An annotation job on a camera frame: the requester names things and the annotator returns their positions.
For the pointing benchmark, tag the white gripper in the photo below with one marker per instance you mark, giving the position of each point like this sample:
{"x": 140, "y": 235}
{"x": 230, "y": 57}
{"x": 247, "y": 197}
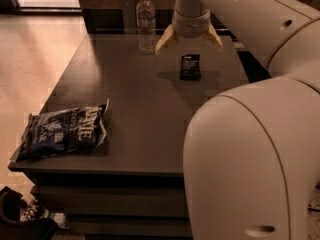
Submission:
{"x": 191, "y": 26}

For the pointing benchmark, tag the black rxbar chocolate bar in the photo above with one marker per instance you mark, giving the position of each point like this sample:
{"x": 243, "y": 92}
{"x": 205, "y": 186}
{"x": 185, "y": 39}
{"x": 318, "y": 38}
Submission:
{"x": 190, "y": 67}

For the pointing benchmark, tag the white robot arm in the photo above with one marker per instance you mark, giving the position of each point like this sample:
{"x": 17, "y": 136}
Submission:
{"x": 251, "y": 154}

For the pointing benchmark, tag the blue kettle chip bag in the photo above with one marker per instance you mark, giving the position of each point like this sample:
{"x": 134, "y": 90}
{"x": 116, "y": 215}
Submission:
{"x": 61, "y": 132}

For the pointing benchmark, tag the clear plastic water bottle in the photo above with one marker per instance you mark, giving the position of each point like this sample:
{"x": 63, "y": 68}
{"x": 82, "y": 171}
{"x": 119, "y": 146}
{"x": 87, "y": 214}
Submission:
{"x": 146, "y": 26}

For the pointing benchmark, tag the grey drawer cabinet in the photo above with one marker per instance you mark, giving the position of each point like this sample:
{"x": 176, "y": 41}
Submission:
{"x": 130, "y": 187}

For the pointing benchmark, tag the left grey metal bracket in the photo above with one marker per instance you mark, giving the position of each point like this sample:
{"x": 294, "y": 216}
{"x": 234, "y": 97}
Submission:
{"x": 128, "y": 15}

